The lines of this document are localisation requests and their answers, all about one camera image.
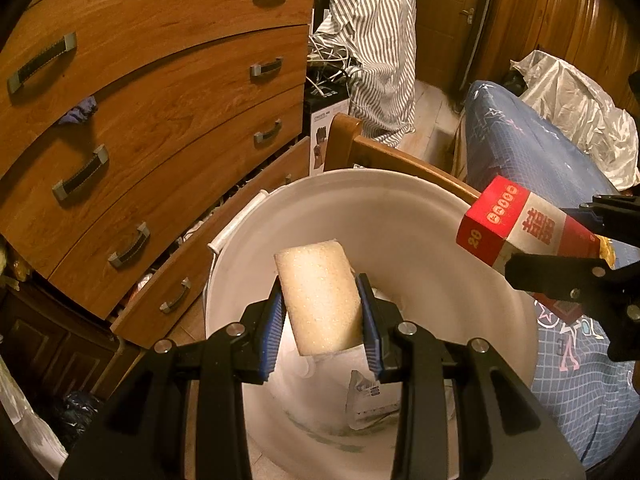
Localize beige sponge block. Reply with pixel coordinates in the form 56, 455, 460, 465
274, 240, 364, 358

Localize grey striped shirt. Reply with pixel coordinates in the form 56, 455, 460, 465
319, 0, 419, 147

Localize white cables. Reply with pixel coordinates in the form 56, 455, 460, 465
306, 30, 362, 70

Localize wooden door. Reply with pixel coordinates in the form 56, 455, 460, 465
416, 0, 497, 97

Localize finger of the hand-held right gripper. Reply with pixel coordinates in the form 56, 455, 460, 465
560, 193, 640, 250
504, 252, 640, 318

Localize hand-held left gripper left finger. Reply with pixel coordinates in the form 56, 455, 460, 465
59, 280, 288, 480

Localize blue printed bedsheet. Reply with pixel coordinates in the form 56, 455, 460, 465
462, 80, 640, 468

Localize wooden chest of drawers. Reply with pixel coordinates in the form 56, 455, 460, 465
0, 0, 317, 351

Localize black cardboard box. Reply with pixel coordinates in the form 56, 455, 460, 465
302, 67, 351, 177

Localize dark plastic bag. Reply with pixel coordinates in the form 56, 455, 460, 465
50, 391, 107, 452

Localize white plastic bag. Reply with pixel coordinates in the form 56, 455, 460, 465
0, 355, 69, 478

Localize white plastic sheet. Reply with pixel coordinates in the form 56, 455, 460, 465
510, 50, 640, 192

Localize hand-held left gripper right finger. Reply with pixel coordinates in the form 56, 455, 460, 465
354, 273, 586, 480

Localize dark wooden cabinet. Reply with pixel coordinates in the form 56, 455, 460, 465
0, 285, 147, 403

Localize white plastic bucket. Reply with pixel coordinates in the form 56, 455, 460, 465
205, 170, 539, 480

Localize crumpled white packet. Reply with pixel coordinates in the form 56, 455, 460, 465
345, 370, 402, 431

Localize blue cloth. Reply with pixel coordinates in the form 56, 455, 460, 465
56, 96, 99, 127

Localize red cardboard box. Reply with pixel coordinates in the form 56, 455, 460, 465
456, 176, 617, 322

